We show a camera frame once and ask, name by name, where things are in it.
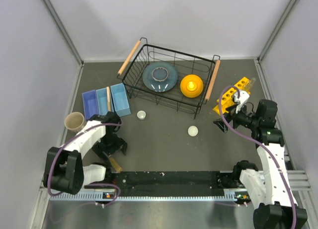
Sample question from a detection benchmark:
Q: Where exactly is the light blue bin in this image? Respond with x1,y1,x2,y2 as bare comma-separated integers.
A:
96,88,114,115
110,83,131,117

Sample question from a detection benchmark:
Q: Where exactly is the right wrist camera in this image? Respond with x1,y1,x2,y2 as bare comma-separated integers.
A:
232,90,250,113

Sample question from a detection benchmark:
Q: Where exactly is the beige ceramic mug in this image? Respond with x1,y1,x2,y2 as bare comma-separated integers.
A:
64,112,86,133

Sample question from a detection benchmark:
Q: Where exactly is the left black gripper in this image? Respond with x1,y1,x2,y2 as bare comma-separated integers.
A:
92,133,127,165

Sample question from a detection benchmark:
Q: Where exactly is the yellow test tube rack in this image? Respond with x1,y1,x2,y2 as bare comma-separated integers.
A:
221,77,250,114

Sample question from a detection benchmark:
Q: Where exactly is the white round lid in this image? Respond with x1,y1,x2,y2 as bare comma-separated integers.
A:
188,126,198,137

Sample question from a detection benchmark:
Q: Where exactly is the small white cup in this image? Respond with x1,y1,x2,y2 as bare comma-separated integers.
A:
137,110,146,120

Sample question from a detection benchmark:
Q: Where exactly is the black wire dish rack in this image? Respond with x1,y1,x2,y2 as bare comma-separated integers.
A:
117,37,221,116

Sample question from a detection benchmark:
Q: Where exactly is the yellow ridged dome bowl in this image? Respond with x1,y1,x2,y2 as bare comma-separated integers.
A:
180,75,204,98

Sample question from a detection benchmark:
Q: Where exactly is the right light blue bin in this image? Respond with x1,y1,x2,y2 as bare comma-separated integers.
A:
110,83,131,117

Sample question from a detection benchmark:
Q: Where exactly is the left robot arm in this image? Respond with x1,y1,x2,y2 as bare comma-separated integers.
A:
43,112,128,196

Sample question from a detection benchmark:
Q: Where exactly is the dark blue plastic bin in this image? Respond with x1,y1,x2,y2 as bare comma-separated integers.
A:
82,90,99,120

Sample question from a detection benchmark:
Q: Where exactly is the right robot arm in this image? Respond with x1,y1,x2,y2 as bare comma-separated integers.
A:
214,97,308,229

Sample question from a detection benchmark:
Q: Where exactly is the wooden test tube clamp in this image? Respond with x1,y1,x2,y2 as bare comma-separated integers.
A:
106,86,111,111

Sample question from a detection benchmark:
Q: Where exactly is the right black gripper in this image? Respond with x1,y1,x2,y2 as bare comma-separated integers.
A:
213,101,260,133

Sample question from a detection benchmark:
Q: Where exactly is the middle light blue bin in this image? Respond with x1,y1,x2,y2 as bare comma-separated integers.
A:
96,88,114,115

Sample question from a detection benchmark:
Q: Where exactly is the blue ceramic plate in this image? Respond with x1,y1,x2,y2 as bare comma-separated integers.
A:
142,62,178,92

